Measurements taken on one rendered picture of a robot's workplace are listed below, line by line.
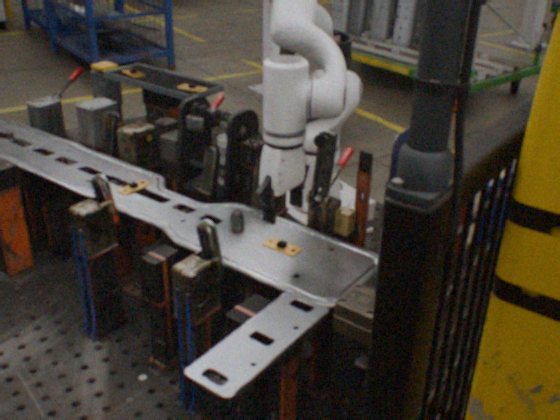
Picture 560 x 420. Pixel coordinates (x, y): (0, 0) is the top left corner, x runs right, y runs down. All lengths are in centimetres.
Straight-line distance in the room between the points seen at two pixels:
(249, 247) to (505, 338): 91
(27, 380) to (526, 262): 126
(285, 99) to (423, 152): 85
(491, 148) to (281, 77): 76
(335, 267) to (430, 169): 97
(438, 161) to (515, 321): 20
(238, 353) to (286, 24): 62
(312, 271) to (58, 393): 62
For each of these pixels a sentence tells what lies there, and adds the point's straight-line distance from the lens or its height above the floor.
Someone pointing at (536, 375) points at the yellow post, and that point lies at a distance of 54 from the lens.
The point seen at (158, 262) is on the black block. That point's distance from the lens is 136.
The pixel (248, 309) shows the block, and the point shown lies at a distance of 122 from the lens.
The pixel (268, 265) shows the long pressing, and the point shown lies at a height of 100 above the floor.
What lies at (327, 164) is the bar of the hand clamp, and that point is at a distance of 140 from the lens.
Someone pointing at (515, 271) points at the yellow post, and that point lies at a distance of 50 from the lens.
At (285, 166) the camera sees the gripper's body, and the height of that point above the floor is 121.
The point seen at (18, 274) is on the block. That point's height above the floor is 71.
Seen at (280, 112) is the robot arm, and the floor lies 132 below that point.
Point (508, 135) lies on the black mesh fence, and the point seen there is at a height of 155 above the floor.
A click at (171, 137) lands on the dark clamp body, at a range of 175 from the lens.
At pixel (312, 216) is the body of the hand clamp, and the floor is 102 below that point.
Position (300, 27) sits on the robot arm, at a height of 145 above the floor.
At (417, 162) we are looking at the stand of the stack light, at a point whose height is 157.
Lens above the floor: 171
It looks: 28 degrees down
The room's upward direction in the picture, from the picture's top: 1 degrees clockwise
